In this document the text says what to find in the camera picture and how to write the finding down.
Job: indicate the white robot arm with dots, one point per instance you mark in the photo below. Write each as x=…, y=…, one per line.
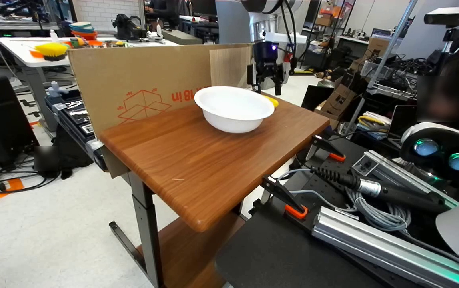
x=242, y=22

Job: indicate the orange black clamp near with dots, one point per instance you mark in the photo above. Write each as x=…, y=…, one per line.
x=289, y=203

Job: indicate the black bag on floor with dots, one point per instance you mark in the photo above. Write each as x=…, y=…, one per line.
x=63, y=156

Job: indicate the yellow bowl on table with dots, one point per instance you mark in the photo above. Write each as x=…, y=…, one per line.
x=54, y=49

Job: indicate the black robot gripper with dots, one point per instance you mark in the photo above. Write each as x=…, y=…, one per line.
x=265, y=65

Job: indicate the yellow toy corn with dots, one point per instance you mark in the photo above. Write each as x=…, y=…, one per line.
x=274, y=100

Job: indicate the white lab table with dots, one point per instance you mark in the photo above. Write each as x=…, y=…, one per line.
x=33, y=65

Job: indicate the orange black clamp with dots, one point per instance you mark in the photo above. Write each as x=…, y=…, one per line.
x=335, y=153
x=289, y=203

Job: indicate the small cardboard box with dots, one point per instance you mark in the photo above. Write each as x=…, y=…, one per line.
x=338, y=100

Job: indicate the cardboard box wall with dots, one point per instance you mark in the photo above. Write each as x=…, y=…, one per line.
x=121, y=84

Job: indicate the aluminium extrusion rail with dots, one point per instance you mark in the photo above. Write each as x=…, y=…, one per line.
x=385, y=249

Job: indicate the stereo camera with lenses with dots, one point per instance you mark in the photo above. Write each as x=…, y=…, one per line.
x=436, y=145

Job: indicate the white plastic bowl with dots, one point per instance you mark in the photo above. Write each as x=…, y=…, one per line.
x=231, y=108

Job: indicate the orange black clamp far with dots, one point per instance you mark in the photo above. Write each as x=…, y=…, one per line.
x=335, y=153

